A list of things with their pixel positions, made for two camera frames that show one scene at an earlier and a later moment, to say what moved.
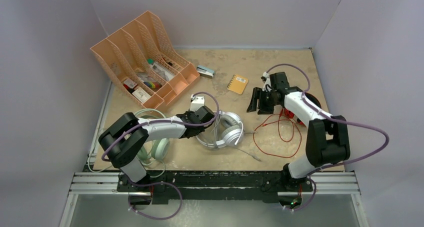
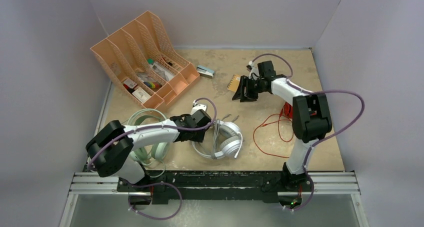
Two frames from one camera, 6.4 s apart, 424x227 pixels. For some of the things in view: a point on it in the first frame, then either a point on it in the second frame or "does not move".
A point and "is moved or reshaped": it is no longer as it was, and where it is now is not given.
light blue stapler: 205,71 does not move
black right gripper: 258,93 to 240,94
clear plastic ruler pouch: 165,74 does not move
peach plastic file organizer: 142,59 does not move
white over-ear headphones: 230,132 is moved or reshaped
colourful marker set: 154,85 does not move
